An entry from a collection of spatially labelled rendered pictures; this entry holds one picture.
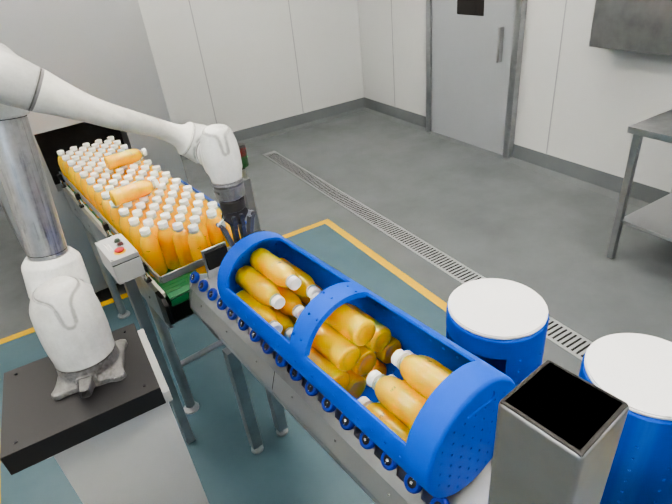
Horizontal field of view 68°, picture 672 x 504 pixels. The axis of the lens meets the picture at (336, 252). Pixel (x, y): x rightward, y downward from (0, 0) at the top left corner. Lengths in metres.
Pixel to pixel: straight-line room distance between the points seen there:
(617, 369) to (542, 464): 1.04
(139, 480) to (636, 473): 1.30
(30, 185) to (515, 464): 1.34
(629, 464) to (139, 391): 1.20
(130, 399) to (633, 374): 1.22
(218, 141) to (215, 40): 4.77
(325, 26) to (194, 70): 1.73
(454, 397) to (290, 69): 5.82
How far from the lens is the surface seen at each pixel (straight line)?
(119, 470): 1.62
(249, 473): 2.47
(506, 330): 1.44
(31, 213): 1.52
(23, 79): 1.31
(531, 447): 0.37
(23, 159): 1.49
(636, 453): 1.42
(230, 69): 6.24
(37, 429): 1.45
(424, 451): 1.02
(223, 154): 1.42
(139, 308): 2.13
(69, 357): 1.44
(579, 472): 0.36
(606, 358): 1.43
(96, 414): 1.40
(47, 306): 1.40
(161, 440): 1.58
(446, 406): 1.00
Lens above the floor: 1.97
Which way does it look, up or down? 32 degrees down
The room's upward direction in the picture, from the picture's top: 7 degrees counter-clockwise
